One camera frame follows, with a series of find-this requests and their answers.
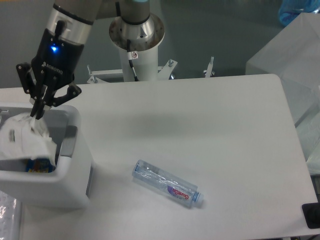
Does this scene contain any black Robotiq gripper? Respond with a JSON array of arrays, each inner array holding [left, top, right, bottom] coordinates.
[[16, 20, 84, 120]]

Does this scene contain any white plastic bag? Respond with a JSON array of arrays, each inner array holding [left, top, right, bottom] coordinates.
[[0, 112, 57, 167]]

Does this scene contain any clear plastic water bottle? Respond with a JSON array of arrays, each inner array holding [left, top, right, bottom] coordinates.
[[132, 159, 204, 208]]

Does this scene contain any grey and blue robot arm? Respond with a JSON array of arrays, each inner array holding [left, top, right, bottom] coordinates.
[[16, 0, 165, 119]]

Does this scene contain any white plastic trash can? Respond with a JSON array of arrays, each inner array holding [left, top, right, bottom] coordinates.
[[0, 105, 94, 209]]

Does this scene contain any blue snack wrapper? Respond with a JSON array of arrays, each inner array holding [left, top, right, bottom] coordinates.
[[25, 158, 56, 173]]

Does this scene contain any clear patterned plastic sheet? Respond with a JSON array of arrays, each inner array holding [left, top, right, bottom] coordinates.
[[0, 191, 22, 240]]

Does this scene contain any translucent plastic storage box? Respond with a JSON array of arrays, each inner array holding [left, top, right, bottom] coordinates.
[[245, 11, 320, 128]]

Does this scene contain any blue plastic bag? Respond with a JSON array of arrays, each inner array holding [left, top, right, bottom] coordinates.
[[278, 0, 320, 27]]

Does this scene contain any black device at table edge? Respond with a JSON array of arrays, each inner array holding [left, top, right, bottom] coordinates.
[[302, 202, 320, 229]]

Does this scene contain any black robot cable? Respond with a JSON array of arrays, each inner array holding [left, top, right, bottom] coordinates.
[[126, 39, 140, 82]]

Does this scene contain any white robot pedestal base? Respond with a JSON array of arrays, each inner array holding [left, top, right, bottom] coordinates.
[[86, 44, 216, 84]]

